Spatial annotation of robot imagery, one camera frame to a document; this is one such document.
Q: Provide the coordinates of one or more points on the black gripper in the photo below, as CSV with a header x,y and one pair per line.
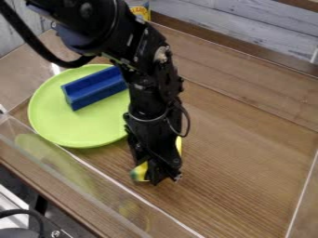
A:
x,y
154,126

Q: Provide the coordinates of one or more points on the yellow toy banana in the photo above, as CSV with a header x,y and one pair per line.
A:
x,y
139,171

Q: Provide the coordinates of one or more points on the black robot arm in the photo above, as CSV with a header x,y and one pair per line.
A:
x,y
101,28

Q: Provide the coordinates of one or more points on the green round plate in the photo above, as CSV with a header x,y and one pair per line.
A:
x,y
91,127

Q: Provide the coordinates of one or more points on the blue plastic block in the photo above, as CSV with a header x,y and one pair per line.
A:
x,y
93,88

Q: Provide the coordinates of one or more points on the yellow labelled tin can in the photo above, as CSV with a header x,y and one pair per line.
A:
x,y
141,8

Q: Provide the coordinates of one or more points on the clear acrylic barrier wall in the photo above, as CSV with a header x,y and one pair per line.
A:
x,y
103,205

